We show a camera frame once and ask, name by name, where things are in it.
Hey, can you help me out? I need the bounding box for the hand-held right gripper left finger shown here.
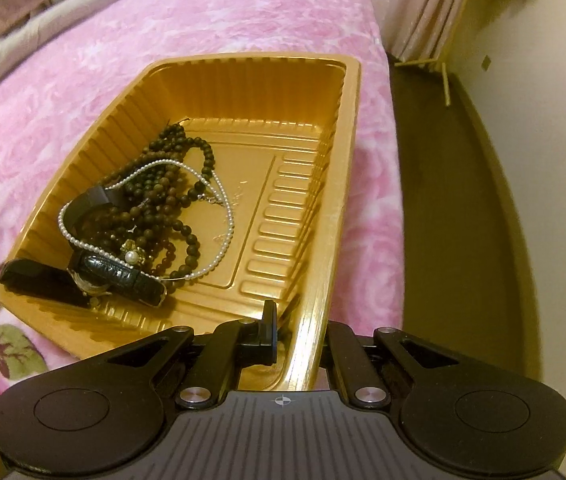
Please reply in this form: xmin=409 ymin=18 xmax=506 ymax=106
xmin=88 ymin=300 xmax=280 ymax=408

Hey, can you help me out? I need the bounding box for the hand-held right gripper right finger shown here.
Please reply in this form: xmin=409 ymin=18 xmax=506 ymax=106
xmin=323 ymin=322 xmax=464 ymax=406

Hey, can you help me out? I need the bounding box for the brown small-bead necklace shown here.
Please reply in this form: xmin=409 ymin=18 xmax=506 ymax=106
xmin=86 ymin=180 xmax=203 ymax=281

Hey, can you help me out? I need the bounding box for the pearl brooch with red beads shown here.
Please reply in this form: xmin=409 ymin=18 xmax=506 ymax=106
xmin=120 ymin=240 xmax=151 ymax=266

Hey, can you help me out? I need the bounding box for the gold watch black leather strap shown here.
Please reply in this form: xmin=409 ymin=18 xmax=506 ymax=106
xmin=67 ymin=249 xmax=169 ymax=306

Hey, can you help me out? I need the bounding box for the yellow plastic tray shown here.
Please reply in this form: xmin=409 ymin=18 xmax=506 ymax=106
xmin=0 ymin=54 xmax=364 ymax=392

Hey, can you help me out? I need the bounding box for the white pearl necklace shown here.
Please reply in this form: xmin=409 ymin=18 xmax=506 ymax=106
xmin=57 ymin=159 xmax=236 ymax=281

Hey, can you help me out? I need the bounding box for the black wristwatch dark dial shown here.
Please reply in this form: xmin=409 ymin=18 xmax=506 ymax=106
xmin=66 ymin=185 xmax=126 ymax=241

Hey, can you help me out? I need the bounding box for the black cylindrical tube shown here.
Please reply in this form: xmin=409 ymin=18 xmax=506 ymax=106
xmin=0 ymin=259 xmax=91 ymax=308

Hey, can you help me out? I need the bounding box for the pink pleated curtain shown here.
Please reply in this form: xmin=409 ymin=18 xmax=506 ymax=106
xmin=388 ymin=0 xmax=474 ymax=66

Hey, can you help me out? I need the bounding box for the mauve pillow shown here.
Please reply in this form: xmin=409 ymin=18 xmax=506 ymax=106
xmin=0 ymin=0 xmax=54 ymax=46

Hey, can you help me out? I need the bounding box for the wooden stick frame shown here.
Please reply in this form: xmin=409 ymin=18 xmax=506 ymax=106
xmin=395 ymin=57 xmax=451 ymax=107

